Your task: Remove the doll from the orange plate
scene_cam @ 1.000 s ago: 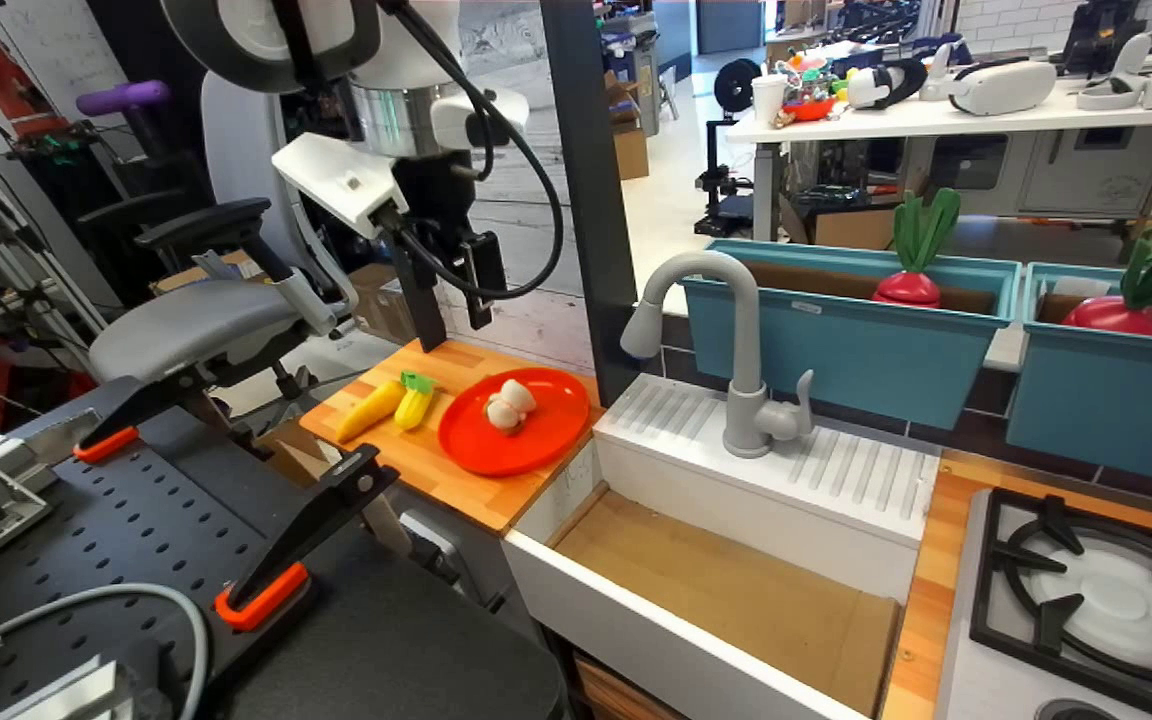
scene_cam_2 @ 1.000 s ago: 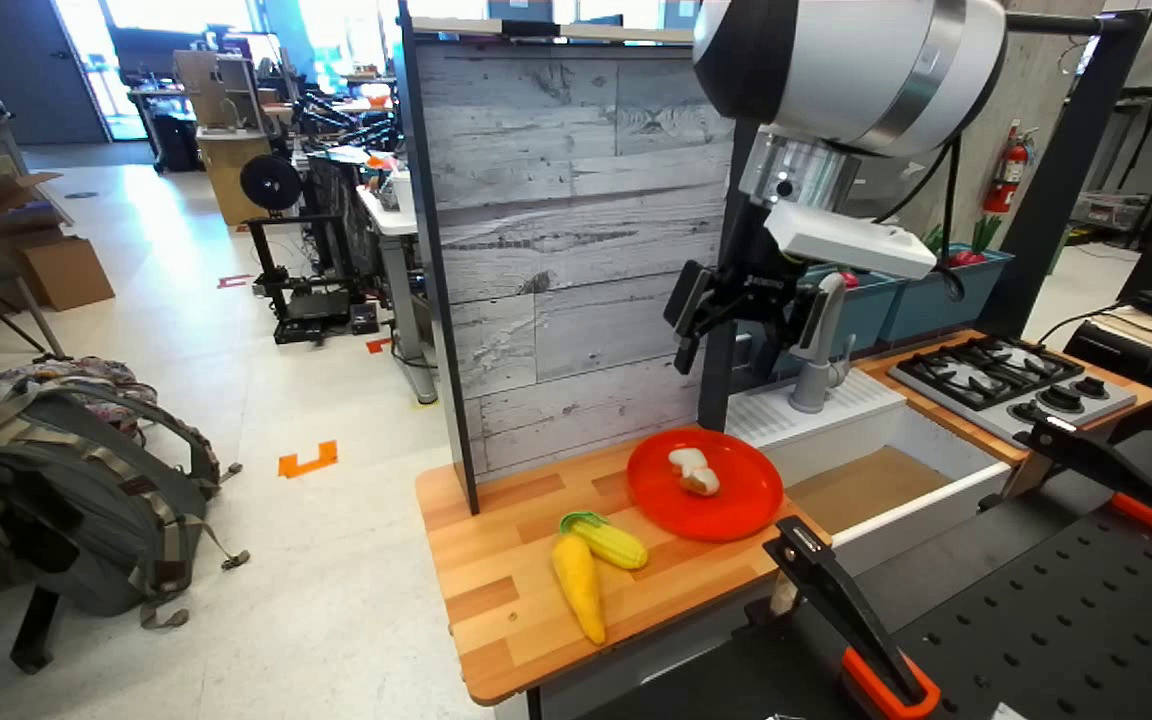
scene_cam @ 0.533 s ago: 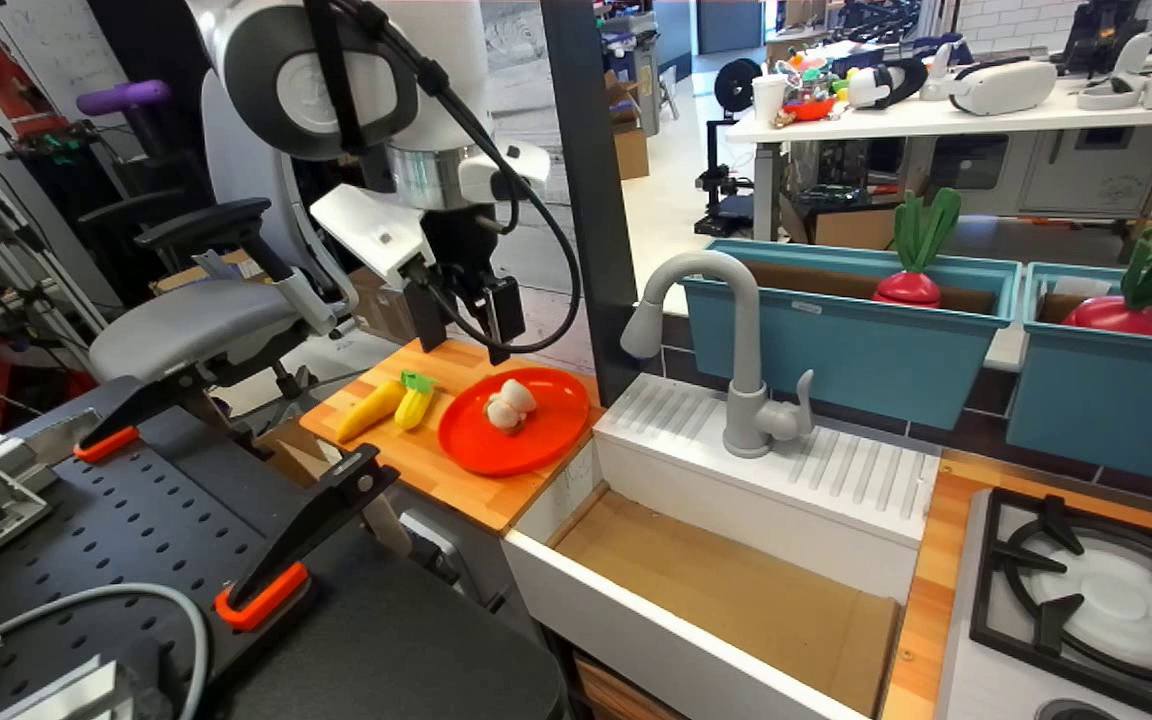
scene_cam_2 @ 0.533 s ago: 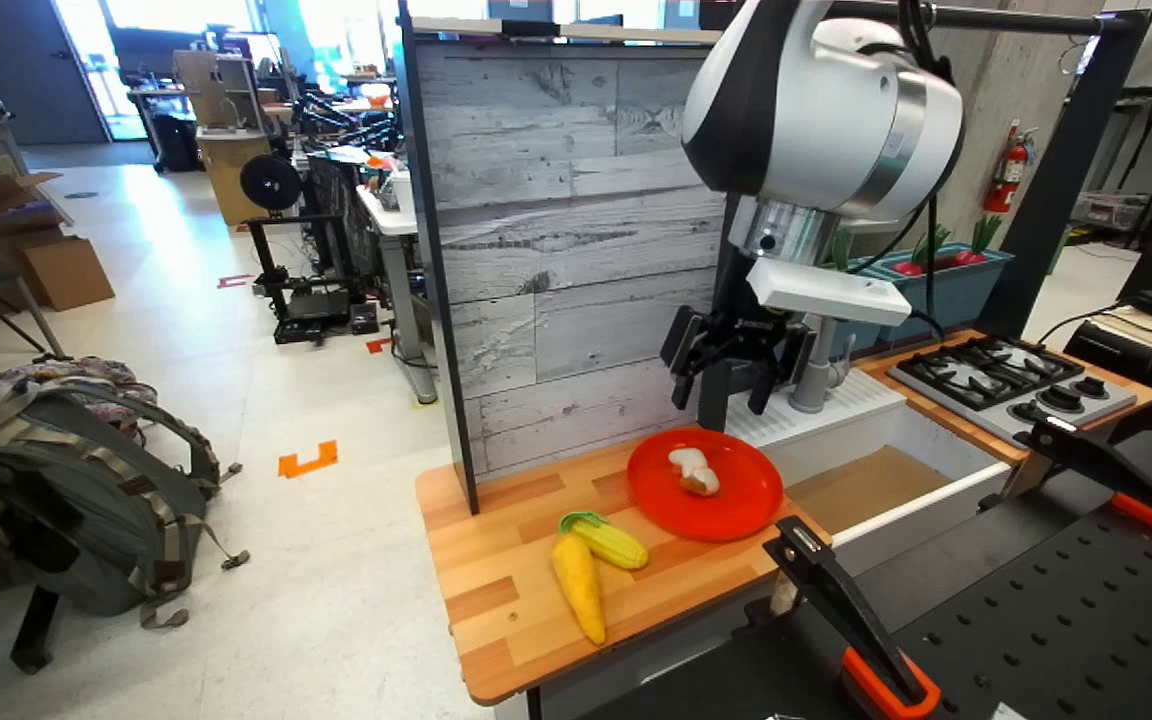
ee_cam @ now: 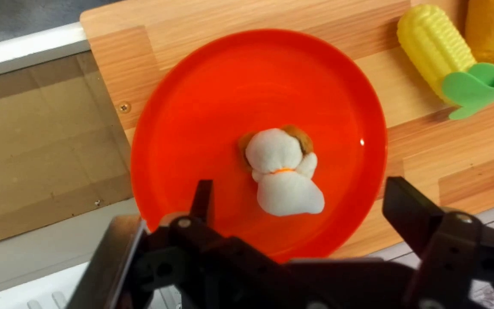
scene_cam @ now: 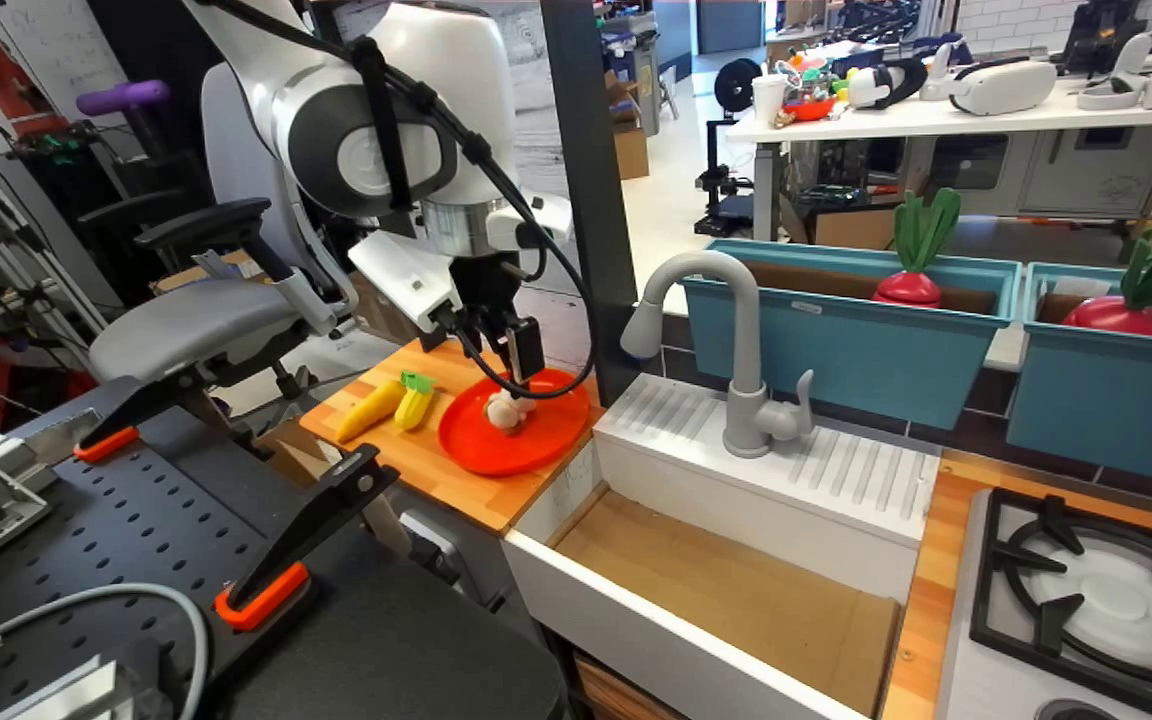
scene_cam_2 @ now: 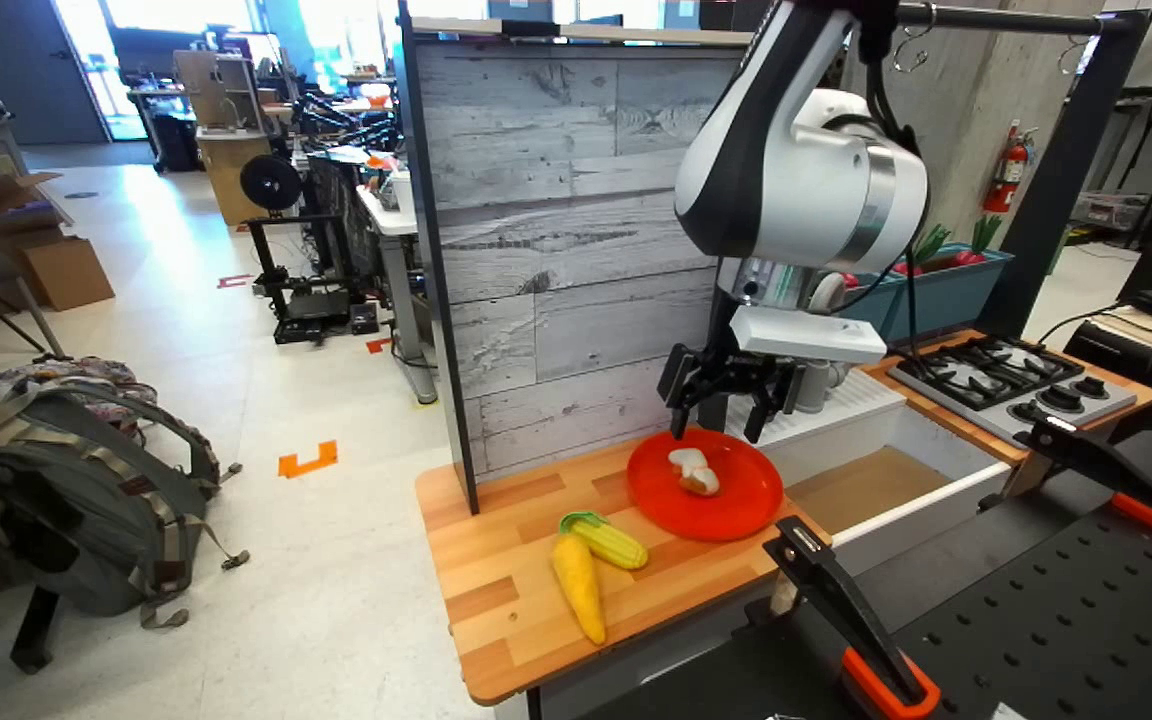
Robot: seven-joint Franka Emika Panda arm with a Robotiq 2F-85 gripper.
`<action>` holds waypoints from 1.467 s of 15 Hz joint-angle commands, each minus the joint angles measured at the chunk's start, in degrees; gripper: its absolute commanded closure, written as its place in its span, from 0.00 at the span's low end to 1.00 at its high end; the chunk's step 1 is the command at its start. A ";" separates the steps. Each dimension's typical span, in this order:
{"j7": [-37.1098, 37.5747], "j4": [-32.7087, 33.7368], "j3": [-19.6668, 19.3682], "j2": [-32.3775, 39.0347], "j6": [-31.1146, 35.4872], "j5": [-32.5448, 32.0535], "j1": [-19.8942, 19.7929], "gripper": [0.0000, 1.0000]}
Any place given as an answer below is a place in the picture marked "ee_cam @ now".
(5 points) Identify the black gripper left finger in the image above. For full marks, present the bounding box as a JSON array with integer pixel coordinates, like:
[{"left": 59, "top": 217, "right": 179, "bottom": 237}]
[{"left": 189, "top": 179, "right": 217, "bottom": 229}]

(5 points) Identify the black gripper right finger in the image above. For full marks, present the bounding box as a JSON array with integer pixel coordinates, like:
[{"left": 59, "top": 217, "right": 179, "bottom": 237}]
[{"left": 381, "top": 176, "right": 450, "bottom": 260}]

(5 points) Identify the small white plush doll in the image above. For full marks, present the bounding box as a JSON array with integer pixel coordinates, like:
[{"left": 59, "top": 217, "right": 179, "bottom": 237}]
[{"left": 237, "top": 126, "right": 328, "bottom": 218}]

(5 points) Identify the orange round plate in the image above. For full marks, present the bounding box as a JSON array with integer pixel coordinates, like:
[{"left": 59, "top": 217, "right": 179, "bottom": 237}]
[{"left": 131, "top": 28, "right": 390, "bottom": 265}]

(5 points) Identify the yellow toy corn cob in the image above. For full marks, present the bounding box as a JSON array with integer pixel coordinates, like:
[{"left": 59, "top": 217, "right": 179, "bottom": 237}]
[{"left": 397, "top": 4, "right": 494, "bottom": 122}]

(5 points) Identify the white toy kitchen sink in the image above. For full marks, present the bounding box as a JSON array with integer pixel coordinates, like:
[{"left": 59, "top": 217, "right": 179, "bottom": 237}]
[{"left": 0, "top": 23, "right": 146, "bottom": 306}]

